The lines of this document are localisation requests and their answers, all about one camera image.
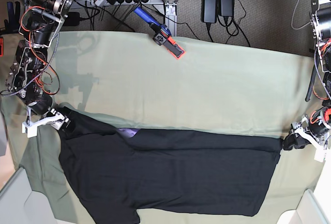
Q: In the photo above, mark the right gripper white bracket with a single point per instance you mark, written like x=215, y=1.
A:
x=57, y=121

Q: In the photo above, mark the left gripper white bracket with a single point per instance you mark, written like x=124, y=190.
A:
x=313, y=129

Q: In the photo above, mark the black T-shirt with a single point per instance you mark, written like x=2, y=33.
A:
x=183, y=171

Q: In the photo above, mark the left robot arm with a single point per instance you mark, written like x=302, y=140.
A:
x=319, y=84

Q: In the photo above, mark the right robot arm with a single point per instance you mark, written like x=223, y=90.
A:
x=39, y=25

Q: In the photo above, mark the white bin right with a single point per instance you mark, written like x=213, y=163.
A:
x=314, y=207

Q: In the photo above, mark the light green table cloth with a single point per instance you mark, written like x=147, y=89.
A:
x=126, y=79

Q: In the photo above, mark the grey bin left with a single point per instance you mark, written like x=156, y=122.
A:
x=20, y=204

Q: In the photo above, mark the blue clamp at left edge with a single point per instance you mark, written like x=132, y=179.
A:
x=12, y=24

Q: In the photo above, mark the blue orange bar clamp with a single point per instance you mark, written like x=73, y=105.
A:
x=162, y=36

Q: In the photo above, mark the black power adapter left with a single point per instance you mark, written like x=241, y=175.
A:
x=208, y=11

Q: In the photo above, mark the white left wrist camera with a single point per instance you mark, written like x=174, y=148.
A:
x=320, y=155

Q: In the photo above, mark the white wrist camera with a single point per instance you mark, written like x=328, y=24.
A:
x=320, y=155
x=30, y=130

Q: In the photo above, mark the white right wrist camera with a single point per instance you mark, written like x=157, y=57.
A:
x=30, y=130

